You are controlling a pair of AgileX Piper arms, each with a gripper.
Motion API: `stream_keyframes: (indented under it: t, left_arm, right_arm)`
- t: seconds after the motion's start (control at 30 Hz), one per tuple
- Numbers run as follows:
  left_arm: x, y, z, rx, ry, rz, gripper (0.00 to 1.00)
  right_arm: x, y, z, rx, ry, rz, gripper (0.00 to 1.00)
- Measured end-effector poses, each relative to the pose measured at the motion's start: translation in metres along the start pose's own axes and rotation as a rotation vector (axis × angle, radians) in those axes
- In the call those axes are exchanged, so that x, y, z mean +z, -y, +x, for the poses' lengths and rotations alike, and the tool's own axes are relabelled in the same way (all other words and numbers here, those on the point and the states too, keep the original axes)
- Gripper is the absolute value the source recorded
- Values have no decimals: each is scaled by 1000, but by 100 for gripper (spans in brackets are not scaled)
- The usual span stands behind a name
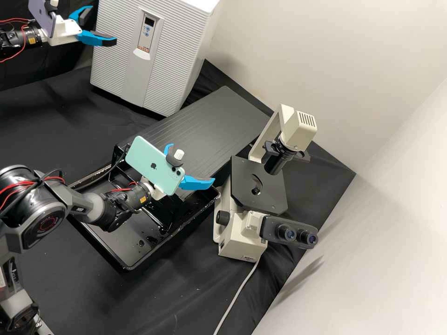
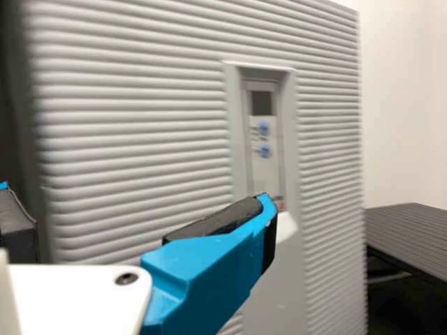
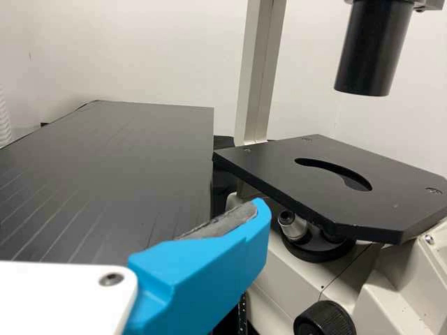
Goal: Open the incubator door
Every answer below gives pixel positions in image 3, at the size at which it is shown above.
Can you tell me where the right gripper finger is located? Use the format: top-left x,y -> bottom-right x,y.
125,196 -> 272,335

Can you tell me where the white incubator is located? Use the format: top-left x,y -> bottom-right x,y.
0,82 -> 12,149

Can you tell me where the black tray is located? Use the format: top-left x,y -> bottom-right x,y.
223,284 -> 252,335

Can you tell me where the black platform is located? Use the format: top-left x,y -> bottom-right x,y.
0,99 -> 216,263

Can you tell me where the cream microscope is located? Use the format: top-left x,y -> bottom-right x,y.
211,0 -> 447,335

